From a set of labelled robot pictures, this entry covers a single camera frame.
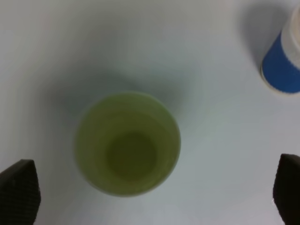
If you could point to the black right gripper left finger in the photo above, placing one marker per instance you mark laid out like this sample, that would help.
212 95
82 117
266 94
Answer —
20 195

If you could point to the light green plastic cup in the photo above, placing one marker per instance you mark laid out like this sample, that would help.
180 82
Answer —
127 144

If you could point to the blue sleeve paper cup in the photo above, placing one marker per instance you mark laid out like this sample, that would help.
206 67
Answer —
280 68

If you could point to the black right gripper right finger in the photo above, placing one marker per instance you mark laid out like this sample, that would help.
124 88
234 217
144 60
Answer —
286 189

